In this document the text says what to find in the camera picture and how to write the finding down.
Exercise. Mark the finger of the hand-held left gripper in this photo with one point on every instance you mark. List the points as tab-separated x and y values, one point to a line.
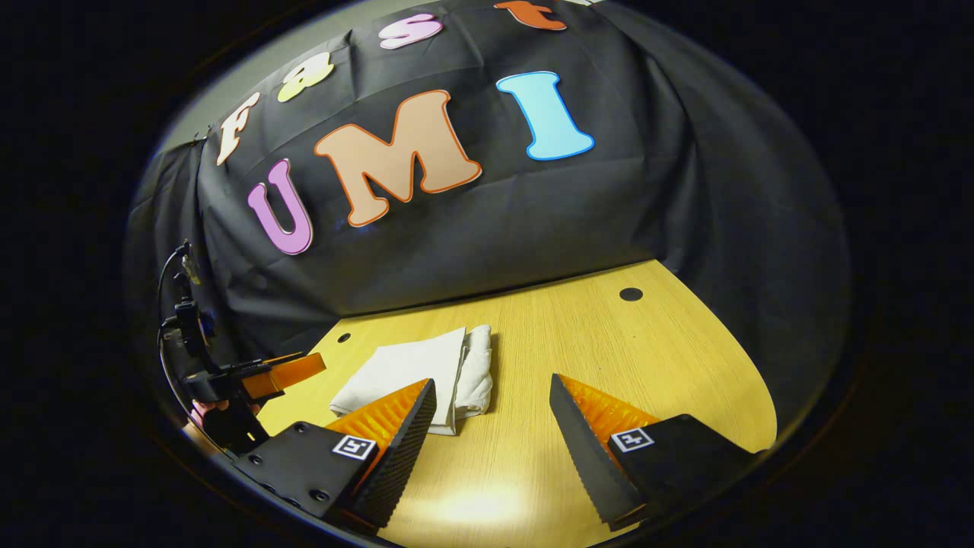
293	373

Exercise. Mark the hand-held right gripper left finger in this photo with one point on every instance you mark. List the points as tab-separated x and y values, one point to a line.
399	449

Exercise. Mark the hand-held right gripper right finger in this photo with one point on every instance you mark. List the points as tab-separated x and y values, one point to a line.
586	449

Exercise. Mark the black backdrop cloth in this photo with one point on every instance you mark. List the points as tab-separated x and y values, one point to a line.
533	221

